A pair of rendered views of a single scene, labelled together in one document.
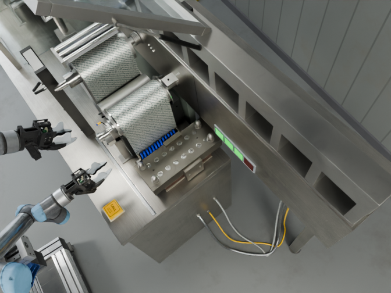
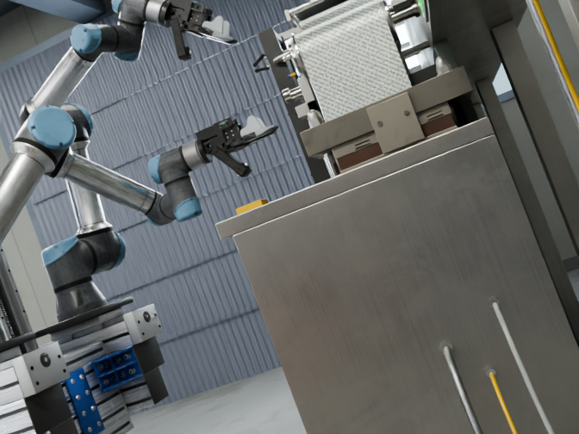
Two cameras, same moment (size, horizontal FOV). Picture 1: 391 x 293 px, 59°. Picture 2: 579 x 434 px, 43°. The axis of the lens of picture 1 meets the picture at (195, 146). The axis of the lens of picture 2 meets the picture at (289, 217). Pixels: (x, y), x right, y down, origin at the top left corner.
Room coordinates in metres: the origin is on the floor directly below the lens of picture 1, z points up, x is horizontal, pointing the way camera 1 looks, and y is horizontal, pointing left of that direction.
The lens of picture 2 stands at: (-0.86, -0.79, 0.79)
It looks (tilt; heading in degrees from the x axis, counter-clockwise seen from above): 2 degrees up; 39
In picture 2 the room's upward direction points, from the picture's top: 21 degrees counter-clockwise
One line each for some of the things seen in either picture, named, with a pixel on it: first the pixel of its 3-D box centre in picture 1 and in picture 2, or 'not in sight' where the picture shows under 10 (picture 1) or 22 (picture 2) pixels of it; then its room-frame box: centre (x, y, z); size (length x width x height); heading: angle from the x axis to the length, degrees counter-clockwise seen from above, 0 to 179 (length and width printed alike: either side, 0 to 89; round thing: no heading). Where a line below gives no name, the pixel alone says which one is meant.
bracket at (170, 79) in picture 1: (169, 79); (401, 0); (0.93, 0.05, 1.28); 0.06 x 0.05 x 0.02; 117
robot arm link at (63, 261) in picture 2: not in sight; (66, 261); (0.45, 1.14, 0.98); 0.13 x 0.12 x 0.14; 3
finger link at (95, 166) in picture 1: (95, 165); (260, 127); (0.69, 0.45, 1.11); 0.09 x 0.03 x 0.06; 126
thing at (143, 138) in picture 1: (153, 132); (361, 85); (0.80, 0.17, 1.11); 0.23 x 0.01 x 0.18; 117
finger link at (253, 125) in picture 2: (102, 174); (255, 126); (0.64, 0.42, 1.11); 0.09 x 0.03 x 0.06; 108
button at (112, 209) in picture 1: (113, 209); (252, 207); (0.55, 0.45, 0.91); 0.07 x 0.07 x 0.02; 27
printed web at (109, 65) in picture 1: (127, 99); (363, 78); (0.97, 0.26, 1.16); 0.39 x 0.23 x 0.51; 27
